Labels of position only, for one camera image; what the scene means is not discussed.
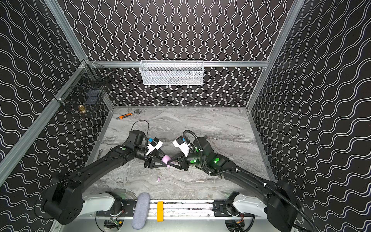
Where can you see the silver combination wrench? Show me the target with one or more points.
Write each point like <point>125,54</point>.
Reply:
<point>99,154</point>

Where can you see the adjustable wrench orange handle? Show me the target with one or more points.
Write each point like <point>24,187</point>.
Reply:
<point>135,112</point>

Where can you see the aluminium corner post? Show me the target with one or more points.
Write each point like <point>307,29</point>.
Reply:
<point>282,36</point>
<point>62,21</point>

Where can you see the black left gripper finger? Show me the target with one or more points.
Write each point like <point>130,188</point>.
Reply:
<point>159,157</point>
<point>158,165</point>

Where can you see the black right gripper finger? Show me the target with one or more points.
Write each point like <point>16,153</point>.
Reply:
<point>177,157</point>
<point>176,164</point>

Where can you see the brass fitting in basket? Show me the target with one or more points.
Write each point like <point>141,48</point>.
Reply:
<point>82,109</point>

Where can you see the aluminium corner post right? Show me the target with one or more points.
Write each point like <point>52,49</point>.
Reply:
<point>282,36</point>

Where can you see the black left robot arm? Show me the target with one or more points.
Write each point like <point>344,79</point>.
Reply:
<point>64,201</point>

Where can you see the purple earbud charging case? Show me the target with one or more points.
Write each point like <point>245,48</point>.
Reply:
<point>166,159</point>

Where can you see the aluminium left side rail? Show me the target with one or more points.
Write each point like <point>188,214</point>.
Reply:
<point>15,155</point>

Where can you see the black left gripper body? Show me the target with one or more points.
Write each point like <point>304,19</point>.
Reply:
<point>148,159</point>

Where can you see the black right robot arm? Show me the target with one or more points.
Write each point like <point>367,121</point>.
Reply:
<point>279,201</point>

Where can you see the yellow tape strip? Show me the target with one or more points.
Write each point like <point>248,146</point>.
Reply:
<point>160,211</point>

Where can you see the aluminium horizontal back rail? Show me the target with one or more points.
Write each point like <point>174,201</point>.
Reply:
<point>159,63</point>

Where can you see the black wire wall basket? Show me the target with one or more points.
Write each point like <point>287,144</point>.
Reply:
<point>89,91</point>

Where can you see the grey foam roller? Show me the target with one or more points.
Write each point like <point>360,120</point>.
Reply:
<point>141,211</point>

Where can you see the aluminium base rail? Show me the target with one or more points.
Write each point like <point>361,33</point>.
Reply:
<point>199,209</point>

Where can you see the aluminium corner post left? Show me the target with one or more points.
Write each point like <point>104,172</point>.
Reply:
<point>62,21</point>

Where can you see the white mesh wall basket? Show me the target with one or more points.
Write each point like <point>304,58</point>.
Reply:
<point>172,76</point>

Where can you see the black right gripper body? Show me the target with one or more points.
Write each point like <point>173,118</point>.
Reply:
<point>185,164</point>

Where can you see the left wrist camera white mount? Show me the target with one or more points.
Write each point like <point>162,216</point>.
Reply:
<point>154,144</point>

